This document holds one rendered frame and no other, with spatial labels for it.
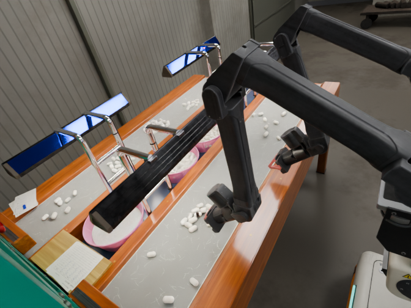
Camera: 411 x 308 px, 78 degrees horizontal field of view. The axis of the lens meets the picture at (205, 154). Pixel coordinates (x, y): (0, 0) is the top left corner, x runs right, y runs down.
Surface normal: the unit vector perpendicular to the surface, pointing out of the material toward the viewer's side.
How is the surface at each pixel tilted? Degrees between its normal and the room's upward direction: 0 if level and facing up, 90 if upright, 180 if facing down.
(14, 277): 90
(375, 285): 0
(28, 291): 90
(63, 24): 90
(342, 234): 0
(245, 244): 0
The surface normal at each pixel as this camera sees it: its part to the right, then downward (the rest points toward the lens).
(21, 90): 0.83, 0.21
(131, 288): -0.18, -0.78
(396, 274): -0.53, 0.59
